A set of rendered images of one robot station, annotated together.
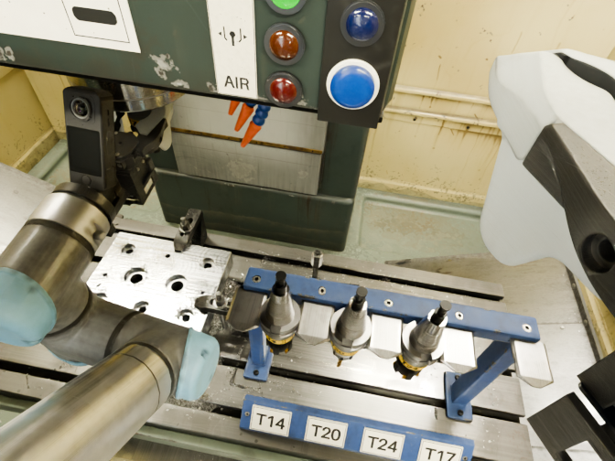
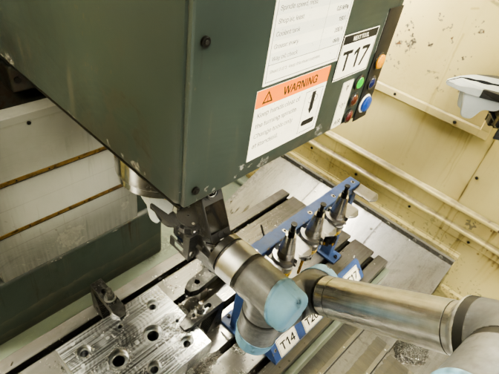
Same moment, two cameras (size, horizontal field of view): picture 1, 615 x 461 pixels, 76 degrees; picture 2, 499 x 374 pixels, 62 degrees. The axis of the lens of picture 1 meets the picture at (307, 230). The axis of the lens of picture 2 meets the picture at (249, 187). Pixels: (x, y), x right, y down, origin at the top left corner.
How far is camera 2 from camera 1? 70 cm
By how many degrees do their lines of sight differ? 42
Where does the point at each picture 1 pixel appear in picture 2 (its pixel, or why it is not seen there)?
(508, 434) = (355, 248)
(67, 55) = (288, 145)
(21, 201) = not seen: outside the picture
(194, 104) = (19, 202)
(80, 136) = (213, 209)
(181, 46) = (326, 117)
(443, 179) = not seen: hidden behind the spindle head
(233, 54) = (340, 110)
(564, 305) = (306, 180)
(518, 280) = (275, 184)
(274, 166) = (100, 213)
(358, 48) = (368, 90)
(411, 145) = not seen: hidden behind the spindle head
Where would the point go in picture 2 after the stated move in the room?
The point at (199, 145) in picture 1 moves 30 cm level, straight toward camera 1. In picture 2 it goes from (27, 239) to (122, 274)
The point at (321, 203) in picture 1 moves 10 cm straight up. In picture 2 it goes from (139, 220) to (139, 199)
